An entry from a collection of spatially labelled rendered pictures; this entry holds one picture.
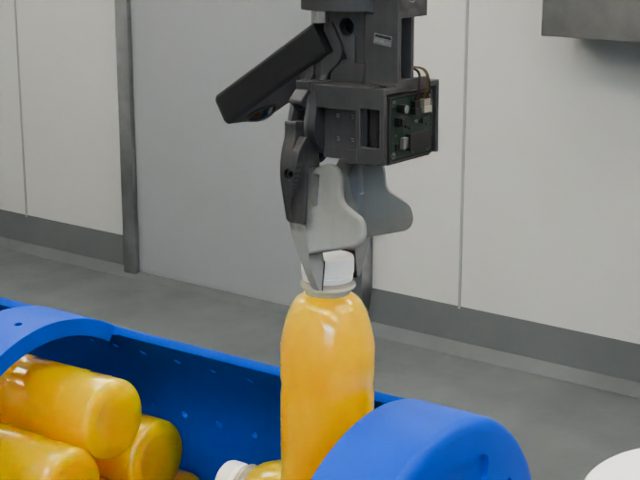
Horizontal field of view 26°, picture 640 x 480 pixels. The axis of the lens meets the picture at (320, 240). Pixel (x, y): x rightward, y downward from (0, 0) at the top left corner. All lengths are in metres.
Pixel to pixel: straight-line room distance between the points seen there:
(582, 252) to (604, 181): 0.26
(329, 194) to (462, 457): 0.21
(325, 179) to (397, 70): 0.09
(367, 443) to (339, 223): 0.15
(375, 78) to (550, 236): 3.77
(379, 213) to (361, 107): 0.11
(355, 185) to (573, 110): 3.59
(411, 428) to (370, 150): 0.20
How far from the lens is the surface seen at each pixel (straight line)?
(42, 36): 6.16
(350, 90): 0.94
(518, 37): 4.66
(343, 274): 1.01
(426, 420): 1.00
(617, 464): 1.45
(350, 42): 0.96
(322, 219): 0.98
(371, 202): 1.02
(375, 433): 0.98
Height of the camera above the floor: 1.60
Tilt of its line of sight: 14 degrees down
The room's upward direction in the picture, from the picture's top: straight up
